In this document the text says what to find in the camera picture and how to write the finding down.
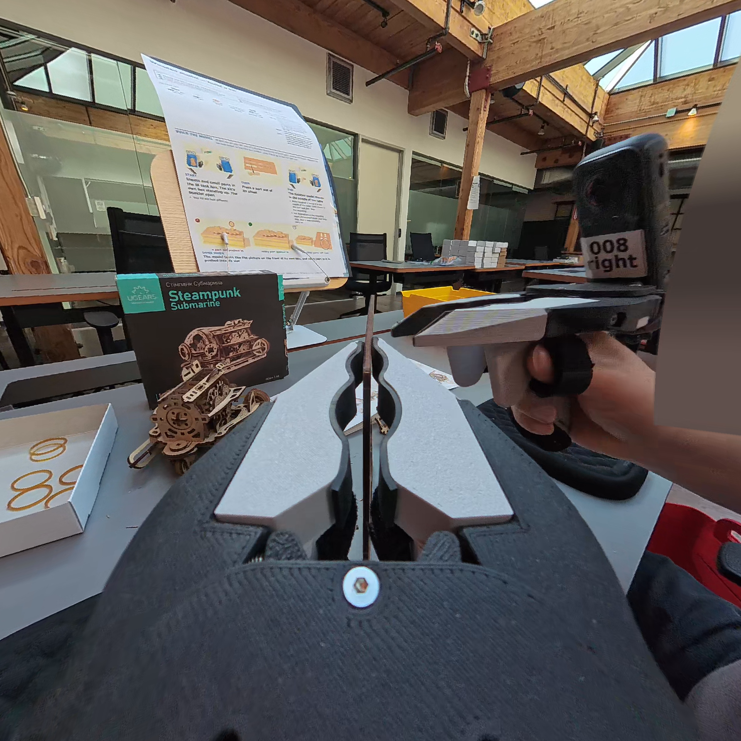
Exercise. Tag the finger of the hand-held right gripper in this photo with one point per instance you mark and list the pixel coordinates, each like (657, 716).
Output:
(417, 321)
(486, 330)

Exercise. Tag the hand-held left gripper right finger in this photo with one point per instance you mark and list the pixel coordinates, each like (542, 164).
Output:
(446, 463)

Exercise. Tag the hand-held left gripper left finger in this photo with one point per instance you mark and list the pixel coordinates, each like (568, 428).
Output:
(278, 463)

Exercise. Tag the thin wooden parts sheet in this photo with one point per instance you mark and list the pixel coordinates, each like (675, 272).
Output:
(367, 405)

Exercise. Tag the person's right forearm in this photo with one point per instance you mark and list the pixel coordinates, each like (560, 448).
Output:
(694, 463)

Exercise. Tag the wooden model submarine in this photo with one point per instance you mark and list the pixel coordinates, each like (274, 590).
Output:
(185, 417)

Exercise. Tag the person's right hand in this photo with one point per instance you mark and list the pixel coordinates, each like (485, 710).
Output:
(619, 393)

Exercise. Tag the yellow plastic bin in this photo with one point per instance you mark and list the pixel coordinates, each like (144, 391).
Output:
(428, 302)

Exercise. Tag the printed booklet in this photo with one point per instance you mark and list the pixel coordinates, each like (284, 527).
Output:
(434, 373)

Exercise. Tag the long office desk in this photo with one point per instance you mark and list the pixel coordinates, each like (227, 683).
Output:
(440, 268)

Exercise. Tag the black office chair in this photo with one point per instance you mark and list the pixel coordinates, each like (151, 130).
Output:
(367, 249)
(422, 246)

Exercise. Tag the stack of white boxes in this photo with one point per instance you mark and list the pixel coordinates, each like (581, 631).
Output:
(474, 253)

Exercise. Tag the grey door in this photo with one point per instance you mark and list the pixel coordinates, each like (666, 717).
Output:
(380, 197)

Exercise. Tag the white paper notice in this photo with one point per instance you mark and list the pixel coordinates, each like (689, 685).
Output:
(473, 192)

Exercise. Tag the black quilted pad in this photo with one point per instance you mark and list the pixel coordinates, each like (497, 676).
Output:
(596, 474)

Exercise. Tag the black and teal kit box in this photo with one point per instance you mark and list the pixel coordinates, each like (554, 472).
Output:
(231, 312)

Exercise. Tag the white cardboard tray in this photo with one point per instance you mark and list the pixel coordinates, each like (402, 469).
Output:
(95, 457)

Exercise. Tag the red object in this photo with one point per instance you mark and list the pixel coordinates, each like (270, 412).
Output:
(683, 532)

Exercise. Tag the printed instruction sheet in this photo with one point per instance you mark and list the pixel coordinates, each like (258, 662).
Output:
(243, 144)

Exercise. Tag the group of tan rubber bands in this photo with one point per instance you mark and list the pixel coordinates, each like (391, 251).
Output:
(29, 508)

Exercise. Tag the instruction sheet on stand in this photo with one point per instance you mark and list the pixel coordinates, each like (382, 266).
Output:
(173, 220)

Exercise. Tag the wood-topped office desk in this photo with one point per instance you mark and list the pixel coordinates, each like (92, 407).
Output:
(52, 286)

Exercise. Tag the person's dark trousers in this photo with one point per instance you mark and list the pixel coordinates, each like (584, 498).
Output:
(683, 625)

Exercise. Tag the slim wooden post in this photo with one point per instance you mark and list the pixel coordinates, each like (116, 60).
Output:
(472, 173)

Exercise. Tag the small wall vent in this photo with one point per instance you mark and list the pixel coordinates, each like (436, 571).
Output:
(439, 123)

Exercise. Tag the large wall vent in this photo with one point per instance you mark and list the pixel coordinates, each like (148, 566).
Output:
(340, 77)

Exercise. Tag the thick wooden post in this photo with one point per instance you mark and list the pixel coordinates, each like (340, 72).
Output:
(20, 231)

